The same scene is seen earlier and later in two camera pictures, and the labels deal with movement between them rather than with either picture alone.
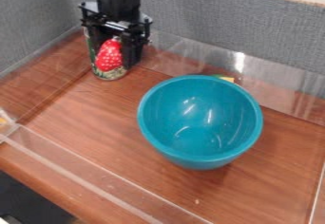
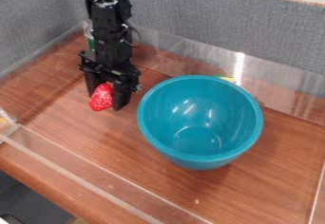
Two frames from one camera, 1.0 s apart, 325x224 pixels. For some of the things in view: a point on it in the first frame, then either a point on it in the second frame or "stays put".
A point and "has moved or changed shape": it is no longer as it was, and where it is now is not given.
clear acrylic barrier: (94, 177) stays put
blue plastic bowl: (203, 120) stays put
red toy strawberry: (110, 56) has moved or changed shape
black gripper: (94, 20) → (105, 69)
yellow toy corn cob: (225, 78) stays put
